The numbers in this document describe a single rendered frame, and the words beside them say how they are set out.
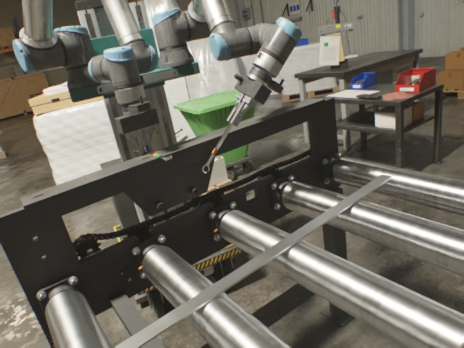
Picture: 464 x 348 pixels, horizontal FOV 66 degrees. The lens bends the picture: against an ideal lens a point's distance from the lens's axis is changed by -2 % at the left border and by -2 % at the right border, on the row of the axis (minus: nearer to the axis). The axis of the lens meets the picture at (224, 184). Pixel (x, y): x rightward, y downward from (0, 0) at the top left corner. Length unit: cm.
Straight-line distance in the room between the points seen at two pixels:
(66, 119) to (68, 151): 39
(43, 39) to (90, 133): 280
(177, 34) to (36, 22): 66
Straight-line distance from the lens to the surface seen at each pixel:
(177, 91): 489
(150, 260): 114
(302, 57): 788
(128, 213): 241
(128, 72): 118
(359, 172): 153
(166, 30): 196
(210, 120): 371
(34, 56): 181
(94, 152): 457
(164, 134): 217
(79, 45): 188
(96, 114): 444
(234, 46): 124
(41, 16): 171
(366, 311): 89
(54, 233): 114
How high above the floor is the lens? 147
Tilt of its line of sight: 22 degrees down
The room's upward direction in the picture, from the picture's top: 11 degrees counter-clockwise
